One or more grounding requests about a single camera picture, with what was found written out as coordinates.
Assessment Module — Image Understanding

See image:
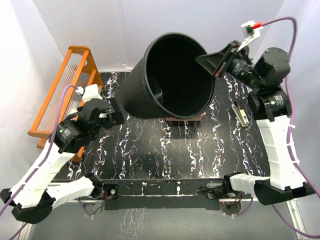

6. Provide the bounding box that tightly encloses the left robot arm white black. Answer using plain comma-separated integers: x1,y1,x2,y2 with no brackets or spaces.
0,97,125,224

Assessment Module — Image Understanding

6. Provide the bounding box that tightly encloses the orange wooden rack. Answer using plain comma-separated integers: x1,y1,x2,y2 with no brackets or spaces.
28,45,103,161

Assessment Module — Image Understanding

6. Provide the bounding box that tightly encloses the black front mounting rail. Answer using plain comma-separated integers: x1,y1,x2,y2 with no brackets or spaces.
102,178,222,210

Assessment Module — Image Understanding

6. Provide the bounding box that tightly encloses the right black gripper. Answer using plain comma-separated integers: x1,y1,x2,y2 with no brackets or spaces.
196,40,264,91

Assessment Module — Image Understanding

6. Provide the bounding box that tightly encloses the pink perforated basket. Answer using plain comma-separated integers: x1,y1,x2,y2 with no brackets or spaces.
165,112,206,123

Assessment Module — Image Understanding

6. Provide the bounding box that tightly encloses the large black plastic bucket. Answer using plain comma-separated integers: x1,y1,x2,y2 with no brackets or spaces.
118,32,215,119

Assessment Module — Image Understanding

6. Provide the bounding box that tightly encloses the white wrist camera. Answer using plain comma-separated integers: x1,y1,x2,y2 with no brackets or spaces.
75,84,103,103
237,20,263,52

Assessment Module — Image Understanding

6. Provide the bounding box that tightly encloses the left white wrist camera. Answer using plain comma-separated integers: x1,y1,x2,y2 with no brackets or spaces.
75,84,103,103

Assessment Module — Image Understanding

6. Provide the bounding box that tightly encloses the black stapler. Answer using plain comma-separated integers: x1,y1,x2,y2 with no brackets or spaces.
231,100,250,128

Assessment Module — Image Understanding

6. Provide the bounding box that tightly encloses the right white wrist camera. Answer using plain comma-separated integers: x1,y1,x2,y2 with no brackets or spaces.
237,20,263,52

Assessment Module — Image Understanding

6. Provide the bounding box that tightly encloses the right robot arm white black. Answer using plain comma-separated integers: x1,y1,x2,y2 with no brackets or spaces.
195,41,315,206

